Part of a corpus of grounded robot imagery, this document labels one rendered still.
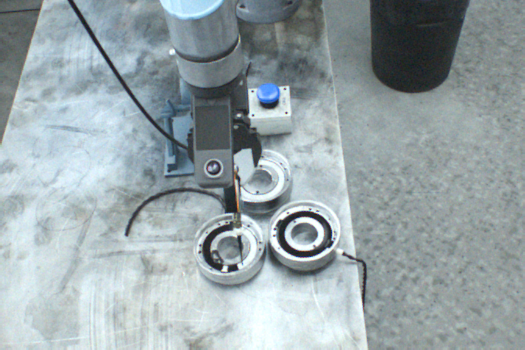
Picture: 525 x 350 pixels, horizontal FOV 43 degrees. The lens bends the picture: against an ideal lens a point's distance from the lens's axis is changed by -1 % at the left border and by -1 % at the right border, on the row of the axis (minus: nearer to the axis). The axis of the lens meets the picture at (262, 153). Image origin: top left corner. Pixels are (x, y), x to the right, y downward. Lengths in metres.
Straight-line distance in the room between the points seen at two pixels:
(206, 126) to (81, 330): 0.38
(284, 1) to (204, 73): 0.63
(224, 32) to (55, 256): 0.52
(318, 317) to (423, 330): 0.91
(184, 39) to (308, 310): 0.44
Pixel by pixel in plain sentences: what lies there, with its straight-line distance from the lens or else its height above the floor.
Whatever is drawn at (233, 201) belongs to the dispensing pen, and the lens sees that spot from 0.91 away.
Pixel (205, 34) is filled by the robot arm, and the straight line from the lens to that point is 0.71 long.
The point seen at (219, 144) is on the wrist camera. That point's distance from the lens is 0.78.
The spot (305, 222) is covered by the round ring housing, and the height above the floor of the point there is 0.83.
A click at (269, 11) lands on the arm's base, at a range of 1.34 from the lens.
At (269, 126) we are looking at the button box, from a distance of 1.13.
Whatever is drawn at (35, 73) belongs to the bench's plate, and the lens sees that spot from 1.38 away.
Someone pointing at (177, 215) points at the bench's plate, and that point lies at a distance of 1.07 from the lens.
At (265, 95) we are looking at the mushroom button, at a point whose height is 0.87.
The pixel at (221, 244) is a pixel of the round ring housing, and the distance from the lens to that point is 1.01.
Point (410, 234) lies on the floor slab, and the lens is 1.98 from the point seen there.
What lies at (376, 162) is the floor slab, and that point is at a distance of 2.13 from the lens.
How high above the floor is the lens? 1.67
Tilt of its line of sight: 51 degrees down
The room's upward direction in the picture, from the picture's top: 7 degrees counter-clockwise
